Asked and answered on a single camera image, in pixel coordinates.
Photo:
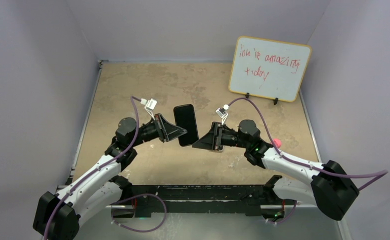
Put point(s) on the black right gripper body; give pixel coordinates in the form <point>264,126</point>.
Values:
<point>230,138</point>

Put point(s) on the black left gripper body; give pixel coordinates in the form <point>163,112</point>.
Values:
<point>148,132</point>

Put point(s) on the black phone silver edge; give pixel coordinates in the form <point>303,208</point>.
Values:
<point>185,125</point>

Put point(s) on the black phone case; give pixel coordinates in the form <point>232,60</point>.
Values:
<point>185,125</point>

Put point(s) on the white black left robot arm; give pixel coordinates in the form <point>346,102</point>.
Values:
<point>60,215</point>

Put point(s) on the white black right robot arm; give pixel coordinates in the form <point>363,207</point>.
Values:
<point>313,183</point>

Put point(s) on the pink cap bottle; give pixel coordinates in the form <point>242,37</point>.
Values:
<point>277,142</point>

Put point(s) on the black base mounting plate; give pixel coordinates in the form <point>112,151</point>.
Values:
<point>252,200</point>

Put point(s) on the yellow framed whiteboard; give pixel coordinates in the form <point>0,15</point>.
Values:
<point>268,69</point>

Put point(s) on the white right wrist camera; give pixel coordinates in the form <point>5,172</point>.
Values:
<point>222,113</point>

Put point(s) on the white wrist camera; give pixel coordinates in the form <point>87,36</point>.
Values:
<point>149,106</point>
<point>222,113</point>

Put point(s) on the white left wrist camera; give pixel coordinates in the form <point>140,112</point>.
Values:
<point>149,106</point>

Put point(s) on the aluminium frame rail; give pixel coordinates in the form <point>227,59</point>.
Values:
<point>222,199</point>

